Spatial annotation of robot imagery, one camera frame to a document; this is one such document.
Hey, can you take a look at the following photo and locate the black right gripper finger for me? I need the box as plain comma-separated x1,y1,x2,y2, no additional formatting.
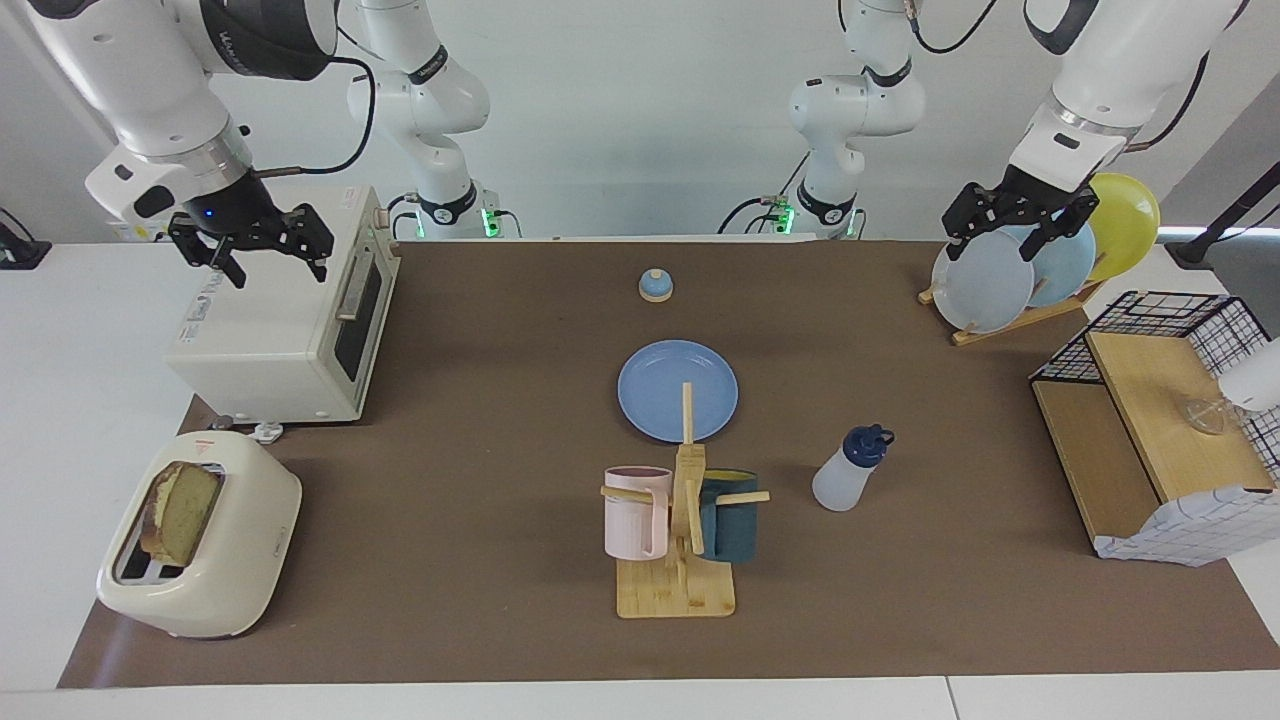
168,215,248,291
268,204,336,284

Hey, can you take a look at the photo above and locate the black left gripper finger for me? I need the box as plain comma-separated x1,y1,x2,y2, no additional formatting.
942,181,1013,263
1020,192,1101,263

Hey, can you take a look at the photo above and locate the toast bread slice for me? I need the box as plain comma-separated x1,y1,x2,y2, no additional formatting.
140,462,223,567

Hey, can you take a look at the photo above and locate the seasoning bottle with navy cap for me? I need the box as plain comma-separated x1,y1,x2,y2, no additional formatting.
812,424,896,513

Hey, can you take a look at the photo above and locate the light blue plate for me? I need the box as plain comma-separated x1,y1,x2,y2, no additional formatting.
1000,222,1098,309

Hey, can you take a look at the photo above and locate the yellow plate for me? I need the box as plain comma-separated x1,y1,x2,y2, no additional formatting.
1085,173,1161,283

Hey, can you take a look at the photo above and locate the grey plate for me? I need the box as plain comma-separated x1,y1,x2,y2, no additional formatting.
931,235,1036,334

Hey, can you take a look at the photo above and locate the wooden plate rack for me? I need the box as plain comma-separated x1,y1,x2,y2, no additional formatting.
918,255,1109,347

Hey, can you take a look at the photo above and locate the blue round plate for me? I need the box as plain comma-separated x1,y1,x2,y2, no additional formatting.
617,340,739,444

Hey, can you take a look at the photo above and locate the white toaster oven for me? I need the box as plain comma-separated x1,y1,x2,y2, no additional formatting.
166,185,401,425

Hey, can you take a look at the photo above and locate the black clamp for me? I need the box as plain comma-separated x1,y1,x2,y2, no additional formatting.
0,208,53,271

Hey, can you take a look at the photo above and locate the wooden shelf box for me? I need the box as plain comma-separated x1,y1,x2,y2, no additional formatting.
1032,331,1276,557

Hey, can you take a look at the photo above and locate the clear glass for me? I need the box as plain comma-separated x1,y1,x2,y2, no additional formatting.
1180,396,1241,436

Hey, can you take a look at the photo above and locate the white cylinder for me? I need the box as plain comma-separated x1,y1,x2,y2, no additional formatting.
1217,338,1280,413

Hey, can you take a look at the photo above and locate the brown table mat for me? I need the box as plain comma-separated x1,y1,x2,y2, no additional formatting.
57,240,1280,689

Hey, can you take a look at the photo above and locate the white checked cloth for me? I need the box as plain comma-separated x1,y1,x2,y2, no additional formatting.
1093,485,1280,568

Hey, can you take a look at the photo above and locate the cream two-slot toaster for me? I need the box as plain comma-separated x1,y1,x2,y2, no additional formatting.
96,432,303,640

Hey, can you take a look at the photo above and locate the dark teal mug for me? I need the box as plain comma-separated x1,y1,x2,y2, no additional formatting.
697,470,761,563

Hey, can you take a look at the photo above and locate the pink ribbed mug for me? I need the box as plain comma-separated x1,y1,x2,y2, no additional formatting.
604,466,673,561

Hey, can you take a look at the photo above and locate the wooden mug rack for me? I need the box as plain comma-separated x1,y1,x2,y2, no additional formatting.
600,382,772,619

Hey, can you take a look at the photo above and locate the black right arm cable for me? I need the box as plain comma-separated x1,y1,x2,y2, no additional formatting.
250,55,379,181

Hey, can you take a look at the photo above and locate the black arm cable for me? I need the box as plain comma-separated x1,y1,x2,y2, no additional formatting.
905,0,1251,151
250,55,379,181

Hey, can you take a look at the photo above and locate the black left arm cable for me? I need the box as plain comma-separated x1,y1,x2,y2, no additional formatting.
905,0,1251,151

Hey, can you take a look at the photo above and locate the black wire basket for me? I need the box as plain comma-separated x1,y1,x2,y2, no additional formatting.
1030,291,1280,486

